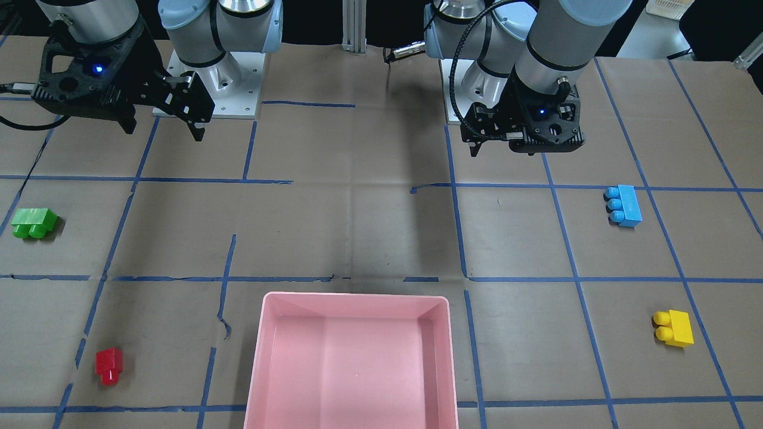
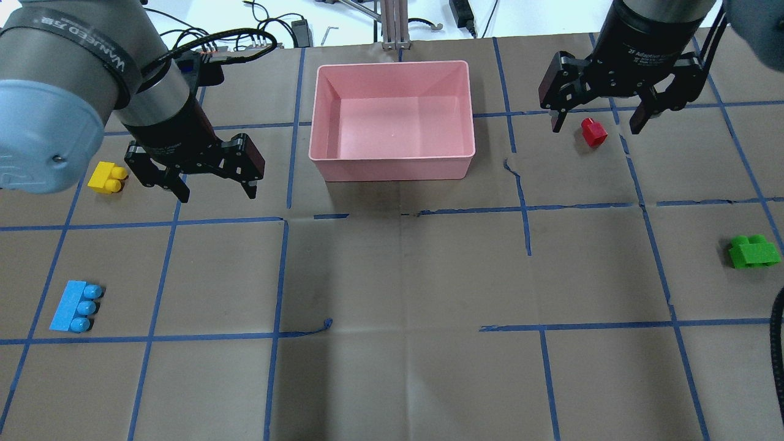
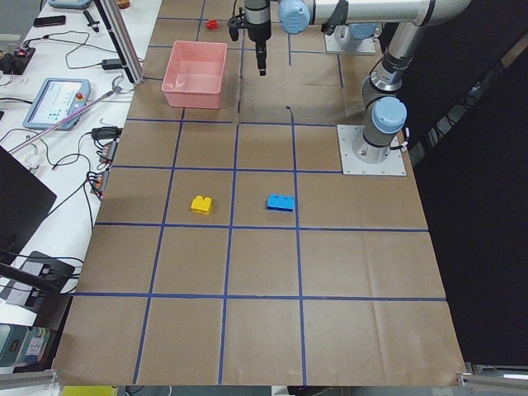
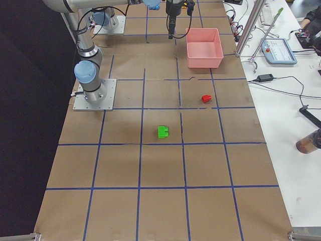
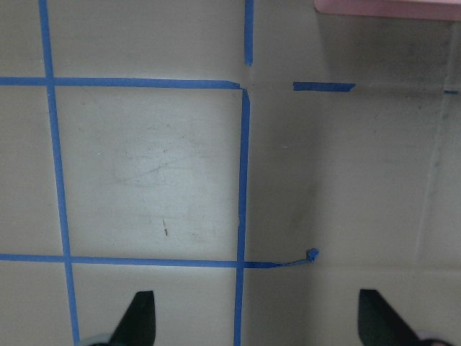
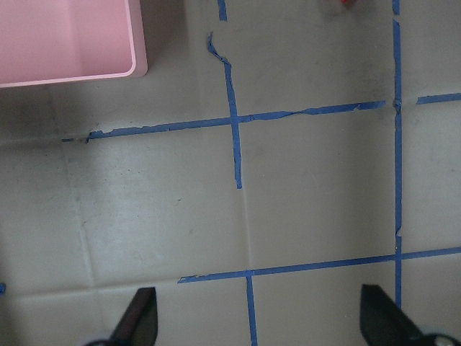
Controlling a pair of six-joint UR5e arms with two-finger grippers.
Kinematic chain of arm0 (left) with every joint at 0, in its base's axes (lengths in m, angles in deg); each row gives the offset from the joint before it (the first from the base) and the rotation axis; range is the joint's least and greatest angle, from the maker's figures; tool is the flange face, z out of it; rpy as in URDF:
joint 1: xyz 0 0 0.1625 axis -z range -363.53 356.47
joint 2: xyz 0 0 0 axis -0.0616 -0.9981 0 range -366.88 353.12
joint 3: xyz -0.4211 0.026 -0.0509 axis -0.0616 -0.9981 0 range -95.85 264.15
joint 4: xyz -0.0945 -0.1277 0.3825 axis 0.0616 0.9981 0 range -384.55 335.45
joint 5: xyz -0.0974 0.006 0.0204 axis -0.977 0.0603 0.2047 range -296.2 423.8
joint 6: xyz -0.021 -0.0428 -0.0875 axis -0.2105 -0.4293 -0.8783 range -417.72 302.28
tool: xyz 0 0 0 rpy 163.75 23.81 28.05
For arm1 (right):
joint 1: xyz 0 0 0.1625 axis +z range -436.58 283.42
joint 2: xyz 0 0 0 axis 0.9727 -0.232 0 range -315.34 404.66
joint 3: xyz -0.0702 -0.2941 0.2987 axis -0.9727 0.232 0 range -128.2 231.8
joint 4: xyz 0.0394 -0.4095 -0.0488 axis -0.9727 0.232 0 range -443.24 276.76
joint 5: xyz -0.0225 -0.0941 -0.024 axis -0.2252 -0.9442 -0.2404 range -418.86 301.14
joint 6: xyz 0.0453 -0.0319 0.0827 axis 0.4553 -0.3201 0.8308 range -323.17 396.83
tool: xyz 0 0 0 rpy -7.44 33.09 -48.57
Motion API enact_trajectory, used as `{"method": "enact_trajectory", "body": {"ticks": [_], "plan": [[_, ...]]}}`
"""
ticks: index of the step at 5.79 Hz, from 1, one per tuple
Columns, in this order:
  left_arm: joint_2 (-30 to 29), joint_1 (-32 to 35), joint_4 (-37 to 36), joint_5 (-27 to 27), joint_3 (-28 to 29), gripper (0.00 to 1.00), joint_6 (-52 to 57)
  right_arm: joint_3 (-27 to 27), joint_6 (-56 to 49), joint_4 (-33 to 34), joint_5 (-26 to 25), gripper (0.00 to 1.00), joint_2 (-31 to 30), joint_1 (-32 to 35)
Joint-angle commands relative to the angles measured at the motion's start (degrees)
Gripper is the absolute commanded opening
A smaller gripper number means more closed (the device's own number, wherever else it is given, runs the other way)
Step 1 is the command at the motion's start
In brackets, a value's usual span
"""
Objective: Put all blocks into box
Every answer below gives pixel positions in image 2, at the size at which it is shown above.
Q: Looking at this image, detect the yellow toy block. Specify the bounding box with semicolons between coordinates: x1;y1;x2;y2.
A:
87;161;129;194

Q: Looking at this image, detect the brown paper table cover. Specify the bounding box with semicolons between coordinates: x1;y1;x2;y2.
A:
2;31;782;440

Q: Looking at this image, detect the blue toy block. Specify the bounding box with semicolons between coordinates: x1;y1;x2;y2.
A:
48;280;104;333

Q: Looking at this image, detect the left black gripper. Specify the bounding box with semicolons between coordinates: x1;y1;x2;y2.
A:
125;101;265;203

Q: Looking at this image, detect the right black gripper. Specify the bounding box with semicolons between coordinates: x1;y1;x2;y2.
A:
538;12;706;135

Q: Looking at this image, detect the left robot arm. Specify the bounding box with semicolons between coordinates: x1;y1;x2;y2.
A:
1;1;277;203

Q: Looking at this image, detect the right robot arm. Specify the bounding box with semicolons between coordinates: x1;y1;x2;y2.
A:
538;1;783;134

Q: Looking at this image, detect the pink plastic box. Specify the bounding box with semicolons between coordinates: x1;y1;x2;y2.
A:
308;59;476;182

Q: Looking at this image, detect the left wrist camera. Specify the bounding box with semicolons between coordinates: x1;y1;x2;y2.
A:
173;51;225;94

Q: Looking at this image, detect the red toy block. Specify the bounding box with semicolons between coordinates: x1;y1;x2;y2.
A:
581;118;608;148

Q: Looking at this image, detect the aluminium frame post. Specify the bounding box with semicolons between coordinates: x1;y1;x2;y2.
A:
380;0;411;50

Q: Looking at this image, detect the green toy block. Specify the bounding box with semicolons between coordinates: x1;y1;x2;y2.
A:
728;235;782;269

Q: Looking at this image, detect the black power adapter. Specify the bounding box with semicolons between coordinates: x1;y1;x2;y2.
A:
291;19;312;48

